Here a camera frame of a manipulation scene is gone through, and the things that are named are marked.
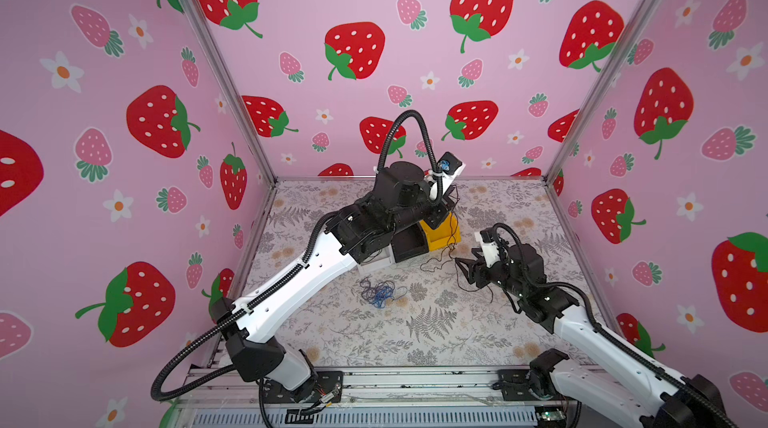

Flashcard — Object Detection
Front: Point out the blue thin cable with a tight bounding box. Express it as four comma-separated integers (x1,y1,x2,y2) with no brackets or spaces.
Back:
367,283,397,309

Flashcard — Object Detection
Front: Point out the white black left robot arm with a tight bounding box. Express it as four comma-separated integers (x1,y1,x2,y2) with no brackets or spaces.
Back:
150,109,463,403

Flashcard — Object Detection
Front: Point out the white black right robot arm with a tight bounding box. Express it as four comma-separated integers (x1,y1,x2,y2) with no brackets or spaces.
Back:
455,223,735,427

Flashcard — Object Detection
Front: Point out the black plastic bin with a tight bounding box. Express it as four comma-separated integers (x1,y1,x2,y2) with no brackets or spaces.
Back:
391,224,429,263

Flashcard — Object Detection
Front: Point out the yellow plastic bin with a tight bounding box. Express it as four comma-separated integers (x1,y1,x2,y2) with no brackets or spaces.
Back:
420,213,461,252

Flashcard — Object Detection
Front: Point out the white plastic bin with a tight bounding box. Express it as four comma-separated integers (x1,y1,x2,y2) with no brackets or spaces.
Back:
366,246,396,267

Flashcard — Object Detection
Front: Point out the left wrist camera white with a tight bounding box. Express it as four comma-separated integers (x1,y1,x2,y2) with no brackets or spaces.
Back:
425,151,465,201

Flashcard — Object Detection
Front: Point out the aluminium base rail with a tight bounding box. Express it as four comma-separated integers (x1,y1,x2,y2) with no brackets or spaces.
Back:
170,364,673,428

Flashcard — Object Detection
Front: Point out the aluminium corner post left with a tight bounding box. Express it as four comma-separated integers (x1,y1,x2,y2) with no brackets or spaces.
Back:
179,0,277,188

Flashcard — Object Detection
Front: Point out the aluminium corner post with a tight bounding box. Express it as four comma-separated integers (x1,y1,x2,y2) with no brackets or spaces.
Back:
543,0,664,188
179,0,277,188

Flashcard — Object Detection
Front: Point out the aluminium corner post right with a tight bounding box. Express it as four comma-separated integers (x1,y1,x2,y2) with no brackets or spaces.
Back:
543,0,664,188

